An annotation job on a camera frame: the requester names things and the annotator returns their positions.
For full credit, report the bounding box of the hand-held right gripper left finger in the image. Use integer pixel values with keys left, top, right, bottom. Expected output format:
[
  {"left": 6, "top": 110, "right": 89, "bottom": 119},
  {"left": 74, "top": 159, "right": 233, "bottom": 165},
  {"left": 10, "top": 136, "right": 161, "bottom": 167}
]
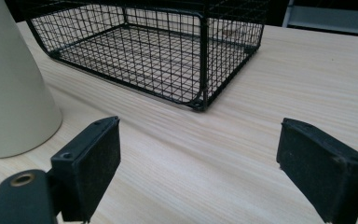
[{"left": 49, "top": 116, "right": 122, "bottom": 224}]

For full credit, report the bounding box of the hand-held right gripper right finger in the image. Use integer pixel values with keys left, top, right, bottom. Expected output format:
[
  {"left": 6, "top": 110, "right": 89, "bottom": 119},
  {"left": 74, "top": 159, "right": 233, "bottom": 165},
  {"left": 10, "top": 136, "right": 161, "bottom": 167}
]
[{"left": 276, "top": 117, "right": 358, "bottom": 224}]

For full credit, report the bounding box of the cream conical lamp base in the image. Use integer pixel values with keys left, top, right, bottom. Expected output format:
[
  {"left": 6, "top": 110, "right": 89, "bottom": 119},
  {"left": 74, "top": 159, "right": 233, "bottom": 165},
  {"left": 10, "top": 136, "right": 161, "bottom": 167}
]
[{"left": 0, "top": 0, "right": 63, "bottom": 160}]

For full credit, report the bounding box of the black wire mesh basket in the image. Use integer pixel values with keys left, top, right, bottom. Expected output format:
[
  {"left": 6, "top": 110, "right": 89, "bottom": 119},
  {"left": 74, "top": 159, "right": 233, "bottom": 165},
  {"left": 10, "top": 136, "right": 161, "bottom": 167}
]
[{"left": 18, "top": 0, "right": 269, "bottom": 112}]

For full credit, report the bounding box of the grey metal shelf frame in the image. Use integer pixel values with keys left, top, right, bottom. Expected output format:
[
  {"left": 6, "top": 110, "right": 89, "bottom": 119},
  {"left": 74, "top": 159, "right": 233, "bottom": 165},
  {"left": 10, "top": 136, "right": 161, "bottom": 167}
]
[{"left": 282, "top": 0, "right": 358, "bottom": 36}]

